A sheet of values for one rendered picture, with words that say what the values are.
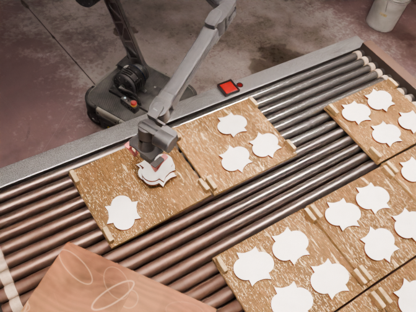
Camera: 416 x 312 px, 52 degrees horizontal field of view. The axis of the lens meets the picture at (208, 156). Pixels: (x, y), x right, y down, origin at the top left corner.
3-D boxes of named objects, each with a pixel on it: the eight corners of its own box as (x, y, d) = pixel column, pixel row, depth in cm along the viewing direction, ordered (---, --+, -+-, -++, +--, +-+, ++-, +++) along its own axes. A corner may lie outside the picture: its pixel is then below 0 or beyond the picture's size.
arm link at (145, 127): (145, 114, 136) (134, 124, 133) (163, 124, 135) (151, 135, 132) (145, 127, 142) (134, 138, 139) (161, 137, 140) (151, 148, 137)
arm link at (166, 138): (160, 111, 144) (156, 99, 136) (189, 128, 141) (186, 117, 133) (140, 140, 141) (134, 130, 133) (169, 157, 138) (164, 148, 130)
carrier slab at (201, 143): (168, 132, 178) (168, 129, 176) (247, 99, 194) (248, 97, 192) (213, 197, 162) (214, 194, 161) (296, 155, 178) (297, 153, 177)
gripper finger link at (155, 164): (152, 157, 153) (153, 140, 145) (167, 168, 151) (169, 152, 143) (138, 168, 149) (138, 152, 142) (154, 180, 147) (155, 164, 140)
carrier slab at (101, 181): (68, 174, 161) (67, 172, 159) (163, 132, 177) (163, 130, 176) (111, 249, 146) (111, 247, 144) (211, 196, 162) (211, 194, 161)
